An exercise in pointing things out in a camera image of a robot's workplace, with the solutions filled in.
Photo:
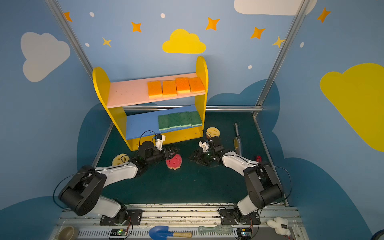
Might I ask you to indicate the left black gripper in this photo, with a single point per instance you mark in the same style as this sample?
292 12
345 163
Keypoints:
168 153

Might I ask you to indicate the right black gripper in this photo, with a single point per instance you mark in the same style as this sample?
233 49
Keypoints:
201 156

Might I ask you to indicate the yellow smiley sponge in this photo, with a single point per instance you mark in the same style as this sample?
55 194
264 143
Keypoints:
174 163
212 132
120 159

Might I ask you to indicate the green sponge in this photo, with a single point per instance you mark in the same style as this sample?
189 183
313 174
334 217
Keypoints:
195 119
185 119
174 120
164 122

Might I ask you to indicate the orange sponge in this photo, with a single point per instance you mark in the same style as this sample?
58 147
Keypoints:
196 85
155 90
182 86
169 89

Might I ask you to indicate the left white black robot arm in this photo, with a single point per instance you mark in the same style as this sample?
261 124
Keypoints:
83 193

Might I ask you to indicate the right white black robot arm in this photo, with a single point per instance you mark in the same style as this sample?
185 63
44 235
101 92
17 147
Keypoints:
262 183

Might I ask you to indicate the yellow shelf with pink and blue boards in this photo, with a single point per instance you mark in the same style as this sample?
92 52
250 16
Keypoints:
138 128

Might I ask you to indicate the metal trowel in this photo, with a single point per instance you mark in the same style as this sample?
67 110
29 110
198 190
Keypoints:
237 141

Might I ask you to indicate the blue toy shovel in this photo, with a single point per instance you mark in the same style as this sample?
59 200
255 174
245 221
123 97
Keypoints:
162 233

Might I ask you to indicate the right circuit board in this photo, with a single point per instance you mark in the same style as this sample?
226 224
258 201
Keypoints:
243 234

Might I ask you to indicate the circuit board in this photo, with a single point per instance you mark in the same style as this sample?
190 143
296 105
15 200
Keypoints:
243 234
118 233

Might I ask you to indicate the left circuit board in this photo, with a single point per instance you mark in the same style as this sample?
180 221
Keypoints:
118 233

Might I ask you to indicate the white plush toy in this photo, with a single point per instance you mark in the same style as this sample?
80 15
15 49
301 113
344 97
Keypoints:
280 225

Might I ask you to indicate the beige bowl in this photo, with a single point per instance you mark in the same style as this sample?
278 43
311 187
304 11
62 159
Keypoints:
68 233

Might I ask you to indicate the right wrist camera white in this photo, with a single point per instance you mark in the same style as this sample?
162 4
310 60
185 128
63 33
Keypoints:
205 146

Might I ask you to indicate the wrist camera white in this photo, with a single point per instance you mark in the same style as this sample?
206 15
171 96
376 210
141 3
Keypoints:
205 146
159 139

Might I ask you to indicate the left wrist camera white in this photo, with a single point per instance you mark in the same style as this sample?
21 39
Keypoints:
159 139

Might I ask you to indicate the aluminium frame rail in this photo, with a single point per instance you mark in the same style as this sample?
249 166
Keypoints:
143 108

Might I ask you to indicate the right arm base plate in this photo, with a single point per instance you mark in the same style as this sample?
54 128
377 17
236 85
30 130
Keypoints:
235 217

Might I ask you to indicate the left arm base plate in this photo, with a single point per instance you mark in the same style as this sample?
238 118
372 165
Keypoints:
123 218

